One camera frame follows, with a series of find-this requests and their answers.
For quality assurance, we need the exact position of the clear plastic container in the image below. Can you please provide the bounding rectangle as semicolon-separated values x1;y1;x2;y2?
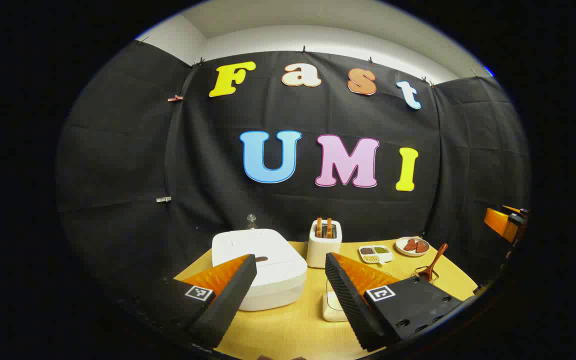
322;277;399;322

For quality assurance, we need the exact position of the metal wire chopstick holder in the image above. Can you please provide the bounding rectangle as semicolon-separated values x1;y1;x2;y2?
414;266;441;285

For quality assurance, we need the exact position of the white round plate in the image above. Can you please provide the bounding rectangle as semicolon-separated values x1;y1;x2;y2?
395;237;431;257

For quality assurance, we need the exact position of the white rice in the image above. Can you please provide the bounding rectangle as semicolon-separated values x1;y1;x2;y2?
323;292;350;322

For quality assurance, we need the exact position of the white rice cooker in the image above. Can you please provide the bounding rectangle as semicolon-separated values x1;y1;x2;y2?
212;229;308;312

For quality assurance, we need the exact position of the brown wooden spoon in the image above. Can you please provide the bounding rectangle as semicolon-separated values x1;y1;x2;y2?
418;243;449;282

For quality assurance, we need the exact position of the white toaster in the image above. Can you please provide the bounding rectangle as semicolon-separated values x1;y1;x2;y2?
306;219;343;269

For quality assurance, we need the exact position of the white divided dish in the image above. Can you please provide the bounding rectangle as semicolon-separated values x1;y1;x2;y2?
358;244;395;265

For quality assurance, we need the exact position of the black backdrop cloth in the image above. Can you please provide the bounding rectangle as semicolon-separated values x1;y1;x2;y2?
55;40;531;301

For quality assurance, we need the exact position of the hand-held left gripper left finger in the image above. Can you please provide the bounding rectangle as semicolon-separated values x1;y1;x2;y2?
118;254;258;350

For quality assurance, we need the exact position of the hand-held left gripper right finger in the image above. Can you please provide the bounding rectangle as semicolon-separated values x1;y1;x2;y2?
325;252;469;352

